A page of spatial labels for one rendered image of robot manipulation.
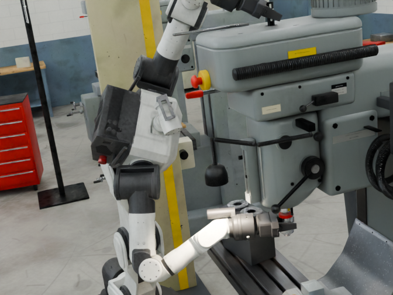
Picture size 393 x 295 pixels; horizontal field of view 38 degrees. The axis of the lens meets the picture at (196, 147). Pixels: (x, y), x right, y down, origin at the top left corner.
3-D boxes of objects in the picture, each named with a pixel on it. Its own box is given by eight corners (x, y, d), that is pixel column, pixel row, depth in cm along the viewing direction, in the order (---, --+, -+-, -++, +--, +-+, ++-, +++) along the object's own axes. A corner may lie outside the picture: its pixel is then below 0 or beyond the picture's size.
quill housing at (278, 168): (273, 219, 176) (265, 120, 166) (247, 197, 194) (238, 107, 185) (327, 205, 180) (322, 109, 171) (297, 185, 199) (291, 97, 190)
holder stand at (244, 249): (251, 266, 224) (247, 220, 218) (223, 246, 242) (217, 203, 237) (276, 256, 229) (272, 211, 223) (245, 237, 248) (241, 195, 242)
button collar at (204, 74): (205, 92, 166) (203, 72, 164) (199, 89, 172) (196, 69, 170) (211, 91, 167) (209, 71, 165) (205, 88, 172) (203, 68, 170)
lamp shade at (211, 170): (200, 184, 176) (198, 165, 174) (214, 177, 181) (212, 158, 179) (219, 188, 171) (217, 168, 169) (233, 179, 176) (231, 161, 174)
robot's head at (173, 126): (159, 139, 193) (168, 130, 185) (149, 112, 194) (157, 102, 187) (176, 134, 196) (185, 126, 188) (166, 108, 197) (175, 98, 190)
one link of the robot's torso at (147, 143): (75, 181, 211) (96, 150, 180) (92, 100, 225) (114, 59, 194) (150, 198, 220) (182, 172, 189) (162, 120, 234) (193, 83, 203)
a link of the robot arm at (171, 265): (200, 257, 186) (153, 293, 185) (200, 253, 196) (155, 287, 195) (181, 232, 186) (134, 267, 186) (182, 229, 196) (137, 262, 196)
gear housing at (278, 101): (257, 124, 163) (254, 90, 160) (227, 108, 186) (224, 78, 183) (357, 103, 172) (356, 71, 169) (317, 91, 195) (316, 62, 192)
